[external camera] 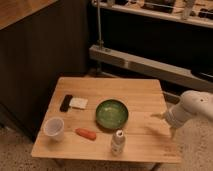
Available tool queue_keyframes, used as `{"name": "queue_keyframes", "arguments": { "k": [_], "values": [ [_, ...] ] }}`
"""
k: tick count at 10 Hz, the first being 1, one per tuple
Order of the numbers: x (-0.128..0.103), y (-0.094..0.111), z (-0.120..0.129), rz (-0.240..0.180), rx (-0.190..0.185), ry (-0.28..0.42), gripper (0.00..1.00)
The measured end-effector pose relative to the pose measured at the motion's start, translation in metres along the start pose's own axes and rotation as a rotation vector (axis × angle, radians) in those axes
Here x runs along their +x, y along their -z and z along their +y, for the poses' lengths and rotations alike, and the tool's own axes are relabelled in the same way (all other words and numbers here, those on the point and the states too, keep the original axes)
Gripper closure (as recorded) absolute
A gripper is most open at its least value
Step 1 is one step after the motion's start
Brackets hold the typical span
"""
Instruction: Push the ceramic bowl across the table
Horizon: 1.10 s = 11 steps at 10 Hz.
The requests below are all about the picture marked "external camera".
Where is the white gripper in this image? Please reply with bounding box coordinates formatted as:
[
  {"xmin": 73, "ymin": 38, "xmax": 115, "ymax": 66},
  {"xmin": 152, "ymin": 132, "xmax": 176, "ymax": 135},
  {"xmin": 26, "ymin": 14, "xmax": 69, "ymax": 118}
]
[{"xmin": 151, "ymin": 103, "xmax": 193, "ymax": 139}]

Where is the green ceramic bowl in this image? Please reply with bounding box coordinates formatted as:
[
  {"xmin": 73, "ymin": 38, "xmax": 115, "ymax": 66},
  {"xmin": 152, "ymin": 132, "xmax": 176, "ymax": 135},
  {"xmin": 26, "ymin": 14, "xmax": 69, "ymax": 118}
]
[{"xmin": 96, "ymin": 99, "xmax": 129, "ymax": 130}]

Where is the white sponge block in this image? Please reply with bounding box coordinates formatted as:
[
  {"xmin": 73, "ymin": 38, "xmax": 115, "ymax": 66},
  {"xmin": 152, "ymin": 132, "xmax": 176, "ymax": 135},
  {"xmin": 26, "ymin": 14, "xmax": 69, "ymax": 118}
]
[{"xmin": 69, "ymin": 97, "xmax": 88, "ymax": 109}]

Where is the black rectangular remote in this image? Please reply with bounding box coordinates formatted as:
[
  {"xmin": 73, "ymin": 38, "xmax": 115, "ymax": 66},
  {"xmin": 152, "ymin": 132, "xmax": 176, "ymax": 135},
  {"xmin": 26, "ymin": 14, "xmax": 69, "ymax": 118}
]
[{"xmin": 60, "ymin": 95, "xmax": 73, "ymax": 112}]

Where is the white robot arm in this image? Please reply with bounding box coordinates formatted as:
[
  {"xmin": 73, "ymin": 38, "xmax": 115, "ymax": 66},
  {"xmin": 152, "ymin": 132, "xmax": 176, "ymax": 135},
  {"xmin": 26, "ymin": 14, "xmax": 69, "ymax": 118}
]
[{"xmin": 152, "ymin": 90, "xmax": 213, "ymax": 137}]

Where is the white plastic bottle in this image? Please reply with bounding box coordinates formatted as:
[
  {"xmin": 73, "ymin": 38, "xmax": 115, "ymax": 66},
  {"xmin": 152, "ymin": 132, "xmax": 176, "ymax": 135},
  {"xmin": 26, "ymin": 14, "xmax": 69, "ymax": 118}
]
[{"xmin": 111, "ymin": 130, "xmax": 126, "ymax": 156}]

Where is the wooden table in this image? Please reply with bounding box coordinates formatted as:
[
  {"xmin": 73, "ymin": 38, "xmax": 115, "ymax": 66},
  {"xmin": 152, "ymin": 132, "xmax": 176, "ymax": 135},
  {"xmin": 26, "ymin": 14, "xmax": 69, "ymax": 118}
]
[{"xmin": 31, "ymin": 77, "xmax": 181, "ymax": 163}]

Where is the orange carrot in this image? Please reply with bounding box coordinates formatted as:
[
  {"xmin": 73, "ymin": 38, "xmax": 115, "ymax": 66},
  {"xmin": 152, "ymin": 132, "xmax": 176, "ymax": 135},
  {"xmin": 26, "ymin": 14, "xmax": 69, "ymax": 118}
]
[{"xmin": 75, "ymin": 128, "xmax": 96, "ymax": 140}]

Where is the metal shelf rack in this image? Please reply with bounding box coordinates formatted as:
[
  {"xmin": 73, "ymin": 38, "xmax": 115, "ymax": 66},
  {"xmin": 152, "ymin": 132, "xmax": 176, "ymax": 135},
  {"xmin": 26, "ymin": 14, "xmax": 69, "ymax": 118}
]
[{"xmin": 89, "ymin": 0, "xmax": 213, "ymax": 93}]

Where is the clear plastic cup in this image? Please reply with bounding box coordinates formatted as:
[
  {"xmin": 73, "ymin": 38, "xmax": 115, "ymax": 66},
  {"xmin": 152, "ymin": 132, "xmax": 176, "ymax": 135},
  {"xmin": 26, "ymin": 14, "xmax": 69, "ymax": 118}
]
[{"xmin": 43, "ymin": 117, "xmax": 64, "ymax": 141}]

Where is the dark wooden cabinet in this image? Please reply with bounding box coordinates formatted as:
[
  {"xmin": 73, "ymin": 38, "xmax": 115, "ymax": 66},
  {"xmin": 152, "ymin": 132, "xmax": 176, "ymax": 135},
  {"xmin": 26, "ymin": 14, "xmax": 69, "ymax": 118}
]
[{"xmin": 0, "ymin": 0, "xmax": 89, "ymax": 140}]

